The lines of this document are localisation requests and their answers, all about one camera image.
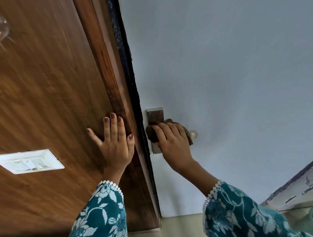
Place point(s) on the brown wooden panel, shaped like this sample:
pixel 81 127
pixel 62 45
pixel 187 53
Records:
pixel 49 85

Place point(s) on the white peeling window frame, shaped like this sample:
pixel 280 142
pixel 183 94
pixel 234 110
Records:
pixel 293 190

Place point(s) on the black door edge strip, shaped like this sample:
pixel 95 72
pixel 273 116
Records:
pixel 127 61

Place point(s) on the person's left middle finger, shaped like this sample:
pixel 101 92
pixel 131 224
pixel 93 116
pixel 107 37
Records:
pixel 114 127

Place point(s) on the person's left little finger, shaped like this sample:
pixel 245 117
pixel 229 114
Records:
pixel 94 137

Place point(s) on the white switch plate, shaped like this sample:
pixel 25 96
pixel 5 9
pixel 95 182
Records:
pixel 29 162

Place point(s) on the person's left forearm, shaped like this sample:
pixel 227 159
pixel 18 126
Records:
pixel 105 214

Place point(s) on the person's right middle finger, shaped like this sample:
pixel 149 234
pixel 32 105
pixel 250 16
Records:
pixel 166 130

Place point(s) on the person's right hand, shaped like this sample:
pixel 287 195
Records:
pixel 174 149

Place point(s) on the light blue door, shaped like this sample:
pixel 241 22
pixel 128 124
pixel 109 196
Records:
pixel 220 61

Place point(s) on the person's right forearm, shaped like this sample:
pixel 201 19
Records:
pixel 232 214

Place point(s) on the person's right little finger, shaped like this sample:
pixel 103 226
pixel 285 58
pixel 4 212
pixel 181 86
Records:
pixel 182 130

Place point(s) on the person's left thumb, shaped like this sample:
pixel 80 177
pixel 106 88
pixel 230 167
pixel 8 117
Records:
pixel 131 145

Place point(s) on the brown cleaning cloth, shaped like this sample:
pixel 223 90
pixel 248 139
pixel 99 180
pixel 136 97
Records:
pixel 150 134

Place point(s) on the person's left hand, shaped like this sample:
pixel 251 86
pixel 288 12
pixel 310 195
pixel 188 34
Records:
pixel 116 151

